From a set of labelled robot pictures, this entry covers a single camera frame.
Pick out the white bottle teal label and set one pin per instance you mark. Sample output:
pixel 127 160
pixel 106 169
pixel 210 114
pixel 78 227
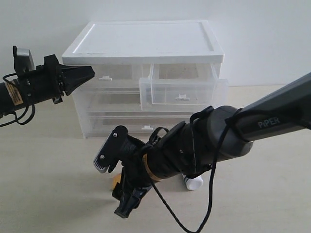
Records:
pixel 192 183

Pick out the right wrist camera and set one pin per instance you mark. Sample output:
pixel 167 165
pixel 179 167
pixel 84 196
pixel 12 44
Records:
pixel 108 155

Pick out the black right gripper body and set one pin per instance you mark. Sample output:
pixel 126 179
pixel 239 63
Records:
pixel 137 174

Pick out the yellow cheese wedge toy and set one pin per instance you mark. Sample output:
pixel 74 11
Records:
pixel 115 180

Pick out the bottom wide clear drawer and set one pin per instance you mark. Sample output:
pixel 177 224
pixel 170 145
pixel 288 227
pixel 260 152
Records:
pixel 138 122

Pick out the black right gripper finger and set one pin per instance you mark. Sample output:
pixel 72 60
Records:
pixel 118 192
pixel 128 201

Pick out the wide clear drawer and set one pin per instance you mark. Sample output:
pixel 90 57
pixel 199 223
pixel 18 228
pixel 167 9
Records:
pixel 117 100
pixel 138 122

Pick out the middle wide clear drawer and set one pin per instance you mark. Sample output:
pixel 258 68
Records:
pixel 117 100

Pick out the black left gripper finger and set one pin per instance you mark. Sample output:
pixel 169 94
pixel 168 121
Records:
pixel 77 75
pixel 71 85

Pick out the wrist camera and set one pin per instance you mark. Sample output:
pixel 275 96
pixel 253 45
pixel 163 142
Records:
pixel 23 61
pixel 108 155

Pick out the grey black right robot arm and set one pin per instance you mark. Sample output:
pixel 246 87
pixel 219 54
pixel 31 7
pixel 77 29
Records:
pixel 212 135

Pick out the white plastic drawer cabinet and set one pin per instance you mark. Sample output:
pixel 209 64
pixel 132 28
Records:
pixel 141 44

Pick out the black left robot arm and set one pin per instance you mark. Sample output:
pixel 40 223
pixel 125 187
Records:
pixel 8 96

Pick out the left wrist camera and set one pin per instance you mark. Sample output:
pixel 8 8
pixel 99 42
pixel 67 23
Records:
pixel 23 61

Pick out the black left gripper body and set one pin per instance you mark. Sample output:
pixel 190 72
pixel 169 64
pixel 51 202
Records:
pixel 41 84

